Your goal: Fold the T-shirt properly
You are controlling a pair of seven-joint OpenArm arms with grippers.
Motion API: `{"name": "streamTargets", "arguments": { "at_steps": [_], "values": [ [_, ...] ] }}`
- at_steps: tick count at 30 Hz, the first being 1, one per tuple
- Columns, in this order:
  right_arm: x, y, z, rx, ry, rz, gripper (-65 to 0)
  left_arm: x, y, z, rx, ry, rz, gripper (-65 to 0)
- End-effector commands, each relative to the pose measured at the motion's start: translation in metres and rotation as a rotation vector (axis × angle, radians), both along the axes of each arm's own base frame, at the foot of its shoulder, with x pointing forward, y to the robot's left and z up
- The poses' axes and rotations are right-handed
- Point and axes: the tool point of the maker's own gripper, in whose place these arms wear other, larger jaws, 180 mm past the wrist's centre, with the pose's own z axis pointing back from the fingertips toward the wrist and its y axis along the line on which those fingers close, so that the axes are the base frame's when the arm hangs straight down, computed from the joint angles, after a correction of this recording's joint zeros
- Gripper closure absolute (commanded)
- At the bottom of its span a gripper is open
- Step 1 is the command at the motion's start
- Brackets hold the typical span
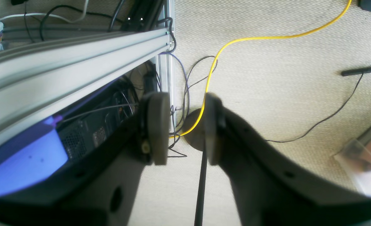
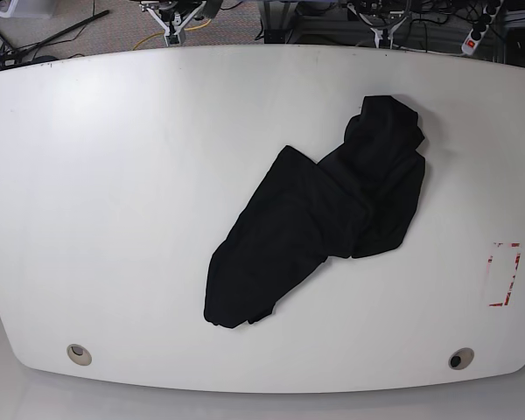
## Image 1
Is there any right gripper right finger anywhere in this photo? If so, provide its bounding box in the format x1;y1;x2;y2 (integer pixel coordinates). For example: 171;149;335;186
204;93;371;226

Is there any black computer case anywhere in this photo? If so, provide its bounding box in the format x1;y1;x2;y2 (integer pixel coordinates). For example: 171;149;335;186
57;78;139;163

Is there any thin black floor cable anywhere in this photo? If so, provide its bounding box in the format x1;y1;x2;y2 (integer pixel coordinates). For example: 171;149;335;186
265;56;371;143

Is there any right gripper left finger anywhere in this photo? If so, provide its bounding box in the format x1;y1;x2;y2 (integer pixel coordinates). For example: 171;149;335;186
0;92;171;226

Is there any aluminium frame rail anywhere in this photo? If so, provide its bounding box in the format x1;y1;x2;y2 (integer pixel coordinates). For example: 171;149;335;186
0;29;170;146

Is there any clear plastic box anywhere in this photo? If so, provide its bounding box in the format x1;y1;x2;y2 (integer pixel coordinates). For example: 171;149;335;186
335;126;371;197

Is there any yellow cable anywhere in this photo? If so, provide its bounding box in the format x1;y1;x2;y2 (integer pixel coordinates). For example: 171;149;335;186
169;0;352;139

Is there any black tripod leg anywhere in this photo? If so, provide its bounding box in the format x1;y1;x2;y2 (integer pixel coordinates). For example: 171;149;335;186
341;67;371;76

